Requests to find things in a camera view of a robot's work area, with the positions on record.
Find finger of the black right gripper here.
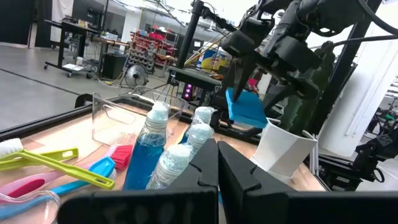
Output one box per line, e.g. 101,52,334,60
233,57,259,102
264,85,296,116

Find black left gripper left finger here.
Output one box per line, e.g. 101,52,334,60
57,138,218,224

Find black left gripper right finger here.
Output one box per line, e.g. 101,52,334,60
218,141,398,224

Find blue dish soap bottle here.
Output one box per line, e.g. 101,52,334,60
145,143,194,190
123,101,171,191
185,123,215,156
179,106,218,144

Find colourful toothbrushes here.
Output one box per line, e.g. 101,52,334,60
0,144,134,200

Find blue dish brush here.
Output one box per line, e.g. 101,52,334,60
0,156,117,220

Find green dish brush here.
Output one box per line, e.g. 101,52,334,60
0,138,116,190
0,147,80,172

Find green cactus plant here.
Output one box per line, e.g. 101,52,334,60
279,46,336,138

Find yellow and blue bag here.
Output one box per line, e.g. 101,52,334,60
197,48,233,74

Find black side table with pole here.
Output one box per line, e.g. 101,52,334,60
167,0,238,106

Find white hexagonal planter pot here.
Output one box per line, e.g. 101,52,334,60
250,118,318,185

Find black device purple lights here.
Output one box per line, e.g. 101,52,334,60
182,82,194,101

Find red parts bin shelf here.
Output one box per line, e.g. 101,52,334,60
127,30,177,75

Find round floor fan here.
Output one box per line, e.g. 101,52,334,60
123,63,150,90

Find black box on floor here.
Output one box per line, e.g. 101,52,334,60
101,52,129,80

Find black rolling desk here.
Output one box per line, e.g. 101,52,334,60
43,19,102,78

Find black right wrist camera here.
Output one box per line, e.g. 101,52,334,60
239,12,276,40

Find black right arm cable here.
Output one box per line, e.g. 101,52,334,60
322,0,398,50

